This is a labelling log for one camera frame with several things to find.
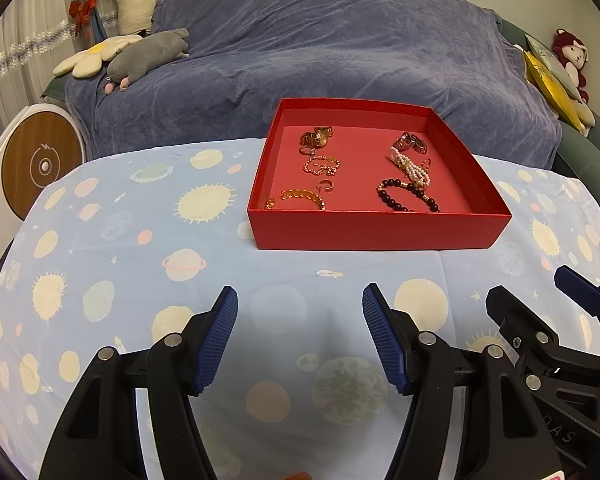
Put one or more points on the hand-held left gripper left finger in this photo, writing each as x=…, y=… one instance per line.
x=212, y=345

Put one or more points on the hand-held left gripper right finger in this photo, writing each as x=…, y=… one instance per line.
x=385, y=345

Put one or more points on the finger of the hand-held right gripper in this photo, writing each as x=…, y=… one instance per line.
x=515, y=312
x=577, y=289

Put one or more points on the red cardboard box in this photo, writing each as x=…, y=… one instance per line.
x=360, y=232

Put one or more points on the dark green sofa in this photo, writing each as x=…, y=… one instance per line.
x=595, y=145

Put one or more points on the yellow cushion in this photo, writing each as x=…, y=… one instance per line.
x=545, y=80

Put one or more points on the gold wristwatch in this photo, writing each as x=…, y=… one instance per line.
x=317, y=137

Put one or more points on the silver cushion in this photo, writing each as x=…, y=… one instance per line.
x=550, y=57

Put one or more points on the red monkey plush toy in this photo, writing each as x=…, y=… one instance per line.
x=572, y=52

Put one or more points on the white round wood-faced appliance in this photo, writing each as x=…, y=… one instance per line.
x=40, y=165

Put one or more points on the grey plush toy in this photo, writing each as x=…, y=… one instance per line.
x=145, y=55

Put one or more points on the sofa with blue cover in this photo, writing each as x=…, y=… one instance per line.
x=330, y=50

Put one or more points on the cream flower-shaped cushion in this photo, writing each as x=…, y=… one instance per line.
x=87, y=60

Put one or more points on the blue curtain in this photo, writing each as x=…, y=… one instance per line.
x=99, y=22

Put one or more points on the red curtain bow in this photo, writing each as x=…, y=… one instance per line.
x=82, y=10

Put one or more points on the white sheer curtain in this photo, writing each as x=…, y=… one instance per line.
x=25, y=35

